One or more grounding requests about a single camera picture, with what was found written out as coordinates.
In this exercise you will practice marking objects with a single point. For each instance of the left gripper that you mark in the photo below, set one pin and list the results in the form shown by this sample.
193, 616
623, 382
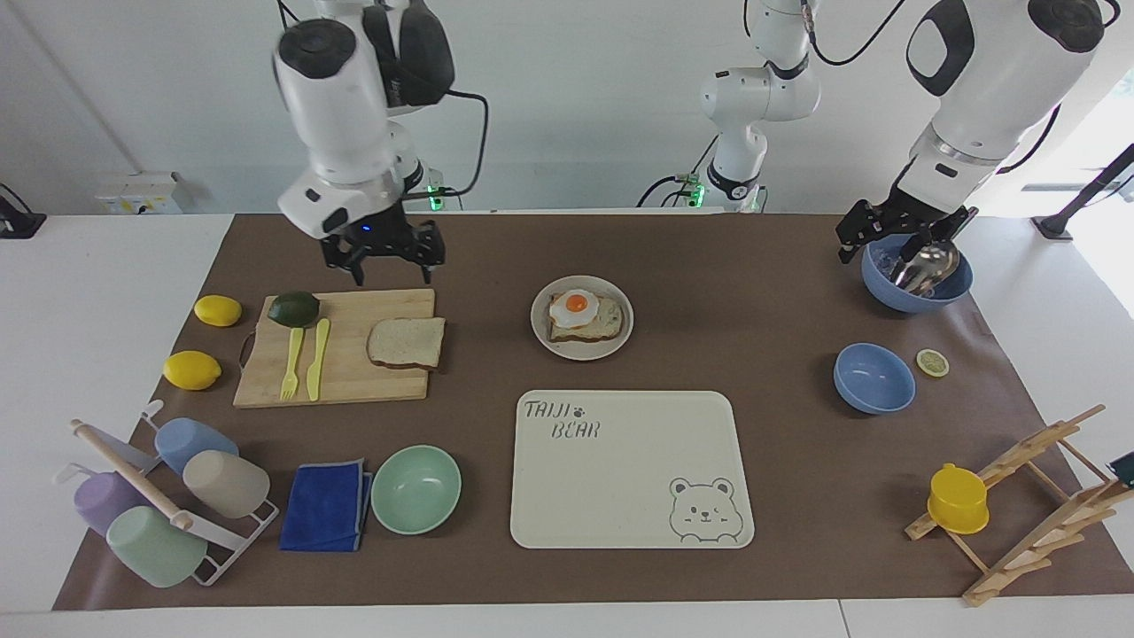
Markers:
912, 208

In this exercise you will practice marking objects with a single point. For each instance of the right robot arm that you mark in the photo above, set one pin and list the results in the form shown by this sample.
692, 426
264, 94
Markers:
337, 97

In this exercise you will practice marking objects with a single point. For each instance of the purple cup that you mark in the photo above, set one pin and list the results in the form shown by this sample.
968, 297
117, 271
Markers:
104, 501

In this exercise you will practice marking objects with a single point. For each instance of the plain bread slice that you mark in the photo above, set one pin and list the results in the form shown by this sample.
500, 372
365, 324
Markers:
406, 344

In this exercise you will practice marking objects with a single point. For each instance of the blue folded cloth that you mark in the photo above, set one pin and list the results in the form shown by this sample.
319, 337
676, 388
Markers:
323, 509

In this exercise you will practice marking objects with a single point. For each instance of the green cup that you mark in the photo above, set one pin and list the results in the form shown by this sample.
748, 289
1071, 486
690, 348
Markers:
152, 549

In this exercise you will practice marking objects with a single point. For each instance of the wooden drying rack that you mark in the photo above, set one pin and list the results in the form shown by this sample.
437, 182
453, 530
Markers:
1036, 532

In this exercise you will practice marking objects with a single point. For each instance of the beige cup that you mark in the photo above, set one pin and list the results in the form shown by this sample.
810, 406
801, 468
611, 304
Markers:
229, 486

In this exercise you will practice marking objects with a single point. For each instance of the dark teal object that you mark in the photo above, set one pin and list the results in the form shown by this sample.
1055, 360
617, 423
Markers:
1123, 468

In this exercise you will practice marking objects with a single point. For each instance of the wooden cutting board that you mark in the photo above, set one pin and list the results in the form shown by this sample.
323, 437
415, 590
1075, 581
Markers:
354, 381

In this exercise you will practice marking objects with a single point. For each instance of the beige round plate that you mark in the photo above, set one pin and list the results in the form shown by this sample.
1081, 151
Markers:
580, 350

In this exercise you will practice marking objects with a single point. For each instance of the blue cup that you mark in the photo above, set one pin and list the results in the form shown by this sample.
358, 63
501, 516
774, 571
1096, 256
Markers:
186, 440

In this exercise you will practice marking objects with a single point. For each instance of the yellow cup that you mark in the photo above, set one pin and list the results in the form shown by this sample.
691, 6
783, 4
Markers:
959, 501

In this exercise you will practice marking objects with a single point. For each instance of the yellow-green plastic fork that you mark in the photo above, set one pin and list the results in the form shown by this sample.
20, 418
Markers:
291, 372

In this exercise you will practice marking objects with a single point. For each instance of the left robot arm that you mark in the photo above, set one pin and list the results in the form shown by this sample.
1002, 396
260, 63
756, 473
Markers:
992, 80

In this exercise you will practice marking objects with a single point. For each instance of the black stand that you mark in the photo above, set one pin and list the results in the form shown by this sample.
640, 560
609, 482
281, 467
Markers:
1076, 204
18, 221

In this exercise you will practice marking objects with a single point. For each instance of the bread slice with spread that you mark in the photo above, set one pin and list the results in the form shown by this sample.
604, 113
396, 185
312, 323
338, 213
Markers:
609, 321

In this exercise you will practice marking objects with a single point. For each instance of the green bowl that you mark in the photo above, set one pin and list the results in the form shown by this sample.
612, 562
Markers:
416, 492

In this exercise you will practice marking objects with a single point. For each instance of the yellow-green plastic knife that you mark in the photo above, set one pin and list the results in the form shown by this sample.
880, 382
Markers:
316, 368

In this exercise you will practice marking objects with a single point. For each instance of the cream tray with bear print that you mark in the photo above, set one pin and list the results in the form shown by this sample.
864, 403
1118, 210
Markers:
611, 470

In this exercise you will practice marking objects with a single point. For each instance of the blue bowl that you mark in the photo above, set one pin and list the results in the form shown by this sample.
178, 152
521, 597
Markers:
912, 303
873, 381

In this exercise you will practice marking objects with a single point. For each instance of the dark green avocado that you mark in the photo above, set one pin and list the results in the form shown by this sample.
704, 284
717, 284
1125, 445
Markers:
294, 309

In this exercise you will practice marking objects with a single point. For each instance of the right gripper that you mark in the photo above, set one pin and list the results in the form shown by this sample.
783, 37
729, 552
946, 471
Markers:
383, 232

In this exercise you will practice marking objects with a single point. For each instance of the yellow lemon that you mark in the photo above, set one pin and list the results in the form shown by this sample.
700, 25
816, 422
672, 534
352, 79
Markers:
218, 310
191, 370

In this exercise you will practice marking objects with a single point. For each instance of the metal spoon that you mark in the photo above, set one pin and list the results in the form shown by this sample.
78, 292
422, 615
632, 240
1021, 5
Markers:
930, 264

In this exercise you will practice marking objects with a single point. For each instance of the fried egg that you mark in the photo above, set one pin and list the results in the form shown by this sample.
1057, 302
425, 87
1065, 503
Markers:
576, 306

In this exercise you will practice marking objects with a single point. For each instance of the white cup rack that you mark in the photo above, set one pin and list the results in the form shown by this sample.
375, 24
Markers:
226, 536

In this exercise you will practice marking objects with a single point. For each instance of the white wall socket box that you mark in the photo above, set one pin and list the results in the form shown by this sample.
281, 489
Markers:
140, 193

